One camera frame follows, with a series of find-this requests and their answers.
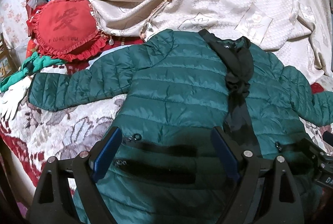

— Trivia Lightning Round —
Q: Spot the dark green puffer jacket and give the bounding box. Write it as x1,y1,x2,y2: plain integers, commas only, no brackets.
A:
28,30,332,223

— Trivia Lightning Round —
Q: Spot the floral red white blanket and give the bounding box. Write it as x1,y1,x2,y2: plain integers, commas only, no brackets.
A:
0,41,333,188

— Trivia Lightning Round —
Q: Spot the white glove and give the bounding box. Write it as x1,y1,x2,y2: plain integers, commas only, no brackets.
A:
1,76,32,120

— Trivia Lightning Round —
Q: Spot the green cloth garment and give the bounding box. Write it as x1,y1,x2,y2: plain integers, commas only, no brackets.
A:
1,51,66,93

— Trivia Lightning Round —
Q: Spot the light blue folded garment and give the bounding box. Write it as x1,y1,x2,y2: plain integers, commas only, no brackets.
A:
85,44,134,70

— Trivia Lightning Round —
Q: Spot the red heart-shaped ruffled pillow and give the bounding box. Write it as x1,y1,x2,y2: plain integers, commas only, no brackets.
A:
27,0,111,62

